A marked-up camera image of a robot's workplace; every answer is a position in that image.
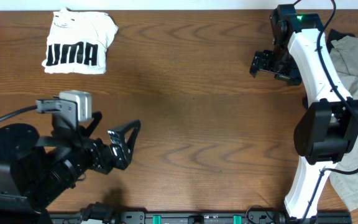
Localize white t-shirt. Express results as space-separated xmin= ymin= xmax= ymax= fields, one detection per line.
xmin=42 ymin=8 xmax=119 ymax=75

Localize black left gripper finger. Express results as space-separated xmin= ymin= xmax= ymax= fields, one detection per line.
xmin=108 ymin=119 xmax=141 ymax=170
xmin=78 ymin=111 xmax=103 ymax=139

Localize black crumpled garment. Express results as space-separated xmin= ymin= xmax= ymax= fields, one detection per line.
xmin=326 ymin=29 xmax=355 ymax=52

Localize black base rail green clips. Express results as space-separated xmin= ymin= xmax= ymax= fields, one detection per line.
xmin=50 ymin=202 xmax=352 ymax=224

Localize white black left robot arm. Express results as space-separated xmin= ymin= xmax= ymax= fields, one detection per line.
xmin=0 ymin=112 xmax=141 ymax=223

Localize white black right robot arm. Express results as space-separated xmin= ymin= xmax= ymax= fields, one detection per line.
xmin=246 ymin=4 xmax=358 ymax=223

